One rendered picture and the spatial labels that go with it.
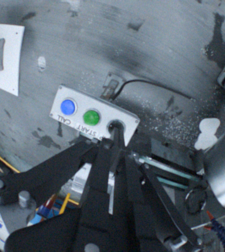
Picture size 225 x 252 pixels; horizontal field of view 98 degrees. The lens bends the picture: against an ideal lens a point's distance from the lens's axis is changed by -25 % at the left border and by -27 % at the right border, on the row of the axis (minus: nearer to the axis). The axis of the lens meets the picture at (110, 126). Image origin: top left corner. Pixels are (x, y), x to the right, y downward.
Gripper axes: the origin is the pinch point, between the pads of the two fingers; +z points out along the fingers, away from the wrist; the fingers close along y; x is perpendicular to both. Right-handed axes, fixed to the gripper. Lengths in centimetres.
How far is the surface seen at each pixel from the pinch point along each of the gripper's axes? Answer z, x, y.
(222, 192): 3.0, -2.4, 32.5
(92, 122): 7.3, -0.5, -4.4
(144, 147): 30.2, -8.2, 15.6
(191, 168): 31, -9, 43
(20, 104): 46, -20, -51
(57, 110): 8.1, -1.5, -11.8
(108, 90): 23.0, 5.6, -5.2
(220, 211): 7, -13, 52
